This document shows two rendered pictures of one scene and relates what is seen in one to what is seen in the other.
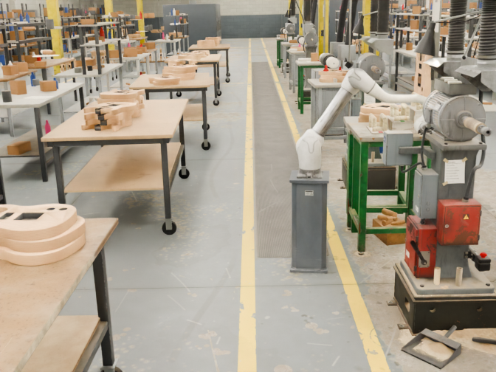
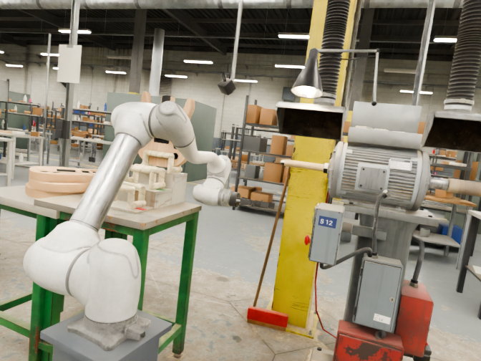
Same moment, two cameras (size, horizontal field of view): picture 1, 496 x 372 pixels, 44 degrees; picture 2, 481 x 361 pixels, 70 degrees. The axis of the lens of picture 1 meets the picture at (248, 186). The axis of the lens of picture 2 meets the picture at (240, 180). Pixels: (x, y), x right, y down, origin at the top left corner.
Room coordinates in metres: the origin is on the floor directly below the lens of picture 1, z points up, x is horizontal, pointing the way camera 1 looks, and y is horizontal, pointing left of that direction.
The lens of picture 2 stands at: (3.61, 0.42, 1.32)
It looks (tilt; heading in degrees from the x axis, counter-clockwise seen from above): 6 degrees down; 287
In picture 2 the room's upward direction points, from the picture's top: 7 degrees clockwise
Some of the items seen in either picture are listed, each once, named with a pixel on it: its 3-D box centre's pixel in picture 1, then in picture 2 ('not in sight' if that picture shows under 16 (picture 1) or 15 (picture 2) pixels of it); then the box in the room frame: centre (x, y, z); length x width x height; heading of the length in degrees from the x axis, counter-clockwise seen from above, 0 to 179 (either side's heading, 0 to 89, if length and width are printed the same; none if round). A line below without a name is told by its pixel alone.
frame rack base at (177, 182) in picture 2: (419, 119); (159, 185); (4.64, -1.32, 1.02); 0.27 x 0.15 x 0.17; 178
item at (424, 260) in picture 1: (420, 254); not in sight; (3.30, -0.99, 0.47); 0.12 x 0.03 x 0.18; 89
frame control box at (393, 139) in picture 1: (404, 155); (344, 241); (3.59, -0.94, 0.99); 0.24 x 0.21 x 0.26; 179
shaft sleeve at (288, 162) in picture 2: not in sight; (303, 165); (3.82, -1.19, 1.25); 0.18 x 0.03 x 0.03; 179
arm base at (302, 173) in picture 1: (309, 172); (115, 321); (4.22, -0.44, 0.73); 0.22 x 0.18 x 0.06; 172
